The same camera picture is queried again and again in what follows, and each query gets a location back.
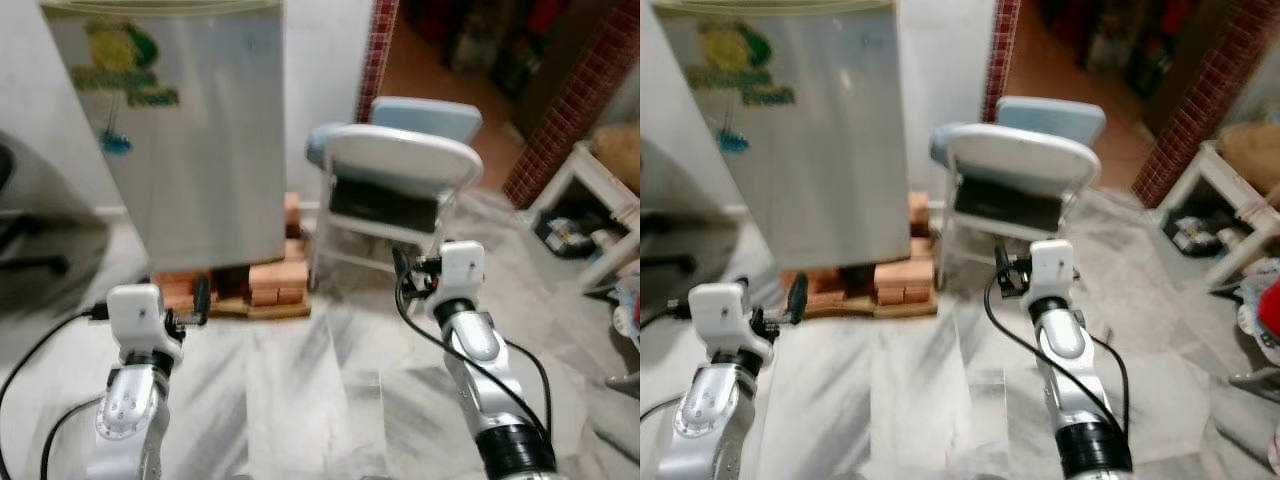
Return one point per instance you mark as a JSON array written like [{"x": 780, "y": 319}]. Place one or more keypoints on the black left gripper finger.
[
  {"x": 202, "y": 298},
  {"x": 797, "y": 296}
]

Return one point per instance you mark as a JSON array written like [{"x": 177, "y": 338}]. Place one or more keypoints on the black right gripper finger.
[
  {"x": 1001, "y": 266},
  {"x": 400, "y": 268}
]

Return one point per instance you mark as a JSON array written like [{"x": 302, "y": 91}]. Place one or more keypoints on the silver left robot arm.
[
  {"x": 125, "y": 420},
  {"x": 705, "y": 425}
]

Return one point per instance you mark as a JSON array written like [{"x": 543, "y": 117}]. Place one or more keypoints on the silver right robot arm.
[
  {"x": 1065, "y": 360},
  {"x": 480, "y": 360}
]

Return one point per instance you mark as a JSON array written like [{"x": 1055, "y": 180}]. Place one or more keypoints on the silver mini fridge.
[
  {"x": 200, "y": 150},
  {"x": 830, "y": 150}
]

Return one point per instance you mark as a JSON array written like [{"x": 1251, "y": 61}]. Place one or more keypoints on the white plastic chair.
[
  {"x": 400, "y": 160},
  {"x": 1020, "y": 160}
]

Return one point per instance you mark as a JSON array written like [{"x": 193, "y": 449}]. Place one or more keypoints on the black office chair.
[
  {"x": 665, "y": 255},
  {"x": 25, "y": 265}
]

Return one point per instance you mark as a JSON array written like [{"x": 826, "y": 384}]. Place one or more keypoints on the red and white toy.
[
  {"x": 628, "y": 312},
  {"x": 1265, "y": 315}
]

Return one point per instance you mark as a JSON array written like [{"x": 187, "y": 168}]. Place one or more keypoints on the black printed box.
[
  {"x": 1190, "y": 234},
  {"x": 560, "y": 236}
]

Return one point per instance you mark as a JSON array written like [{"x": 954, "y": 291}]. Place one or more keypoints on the white wooden table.
[
  {"x": 1215, "y": 165},
  {"x": 585, "y": 165}
]

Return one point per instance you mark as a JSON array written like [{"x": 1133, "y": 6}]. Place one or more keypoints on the dark red tiled column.
[
  {"x": 378, "y": 60},
  {"x": 1000, "y": 55}
]

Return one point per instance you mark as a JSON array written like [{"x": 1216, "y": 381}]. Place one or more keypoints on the brown sack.
[
  {"x": 1252, "y": 155},
  {"x": 620, "y": 155}
]

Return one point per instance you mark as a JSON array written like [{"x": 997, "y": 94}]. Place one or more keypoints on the red brick pillar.
[
  {"x": 575, "y": 110},
  {"x": 1200, "y": 110}
]

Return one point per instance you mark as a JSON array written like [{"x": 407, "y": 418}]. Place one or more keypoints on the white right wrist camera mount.
[
  {"x": 1053, "y": 268},
  {"x": 462, "y": 268}
]

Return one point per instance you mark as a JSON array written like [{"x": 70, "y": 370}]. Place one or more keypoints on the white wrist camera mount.
[
  {"x": 462, "y": 268},
  {"x": 135, "y": 315},
  {"x": 1053, "y": 268},
  {"x": 718, "y": 312}
]

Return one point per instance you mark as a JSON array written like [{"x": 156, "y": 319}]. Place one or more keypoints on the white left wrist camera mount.
[
  {"x": 135, "y": 315},
  {"x": 718, "y": 312}
]

